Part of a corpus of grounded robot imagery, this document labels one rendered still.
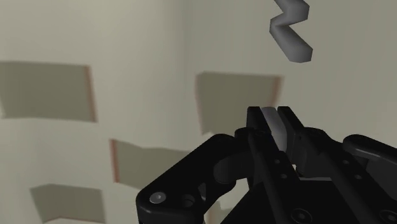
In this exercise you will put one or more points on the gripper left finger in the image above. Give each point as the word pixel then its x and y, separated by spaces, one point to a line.
pixel 183 173

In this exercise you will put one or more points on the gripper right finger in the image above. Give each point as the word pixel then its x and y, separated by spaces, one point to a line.
pixel 313 149

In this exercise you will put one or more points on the grey zigzag shape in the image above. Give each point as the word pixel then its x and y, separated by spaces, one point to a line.
pixel 290 34

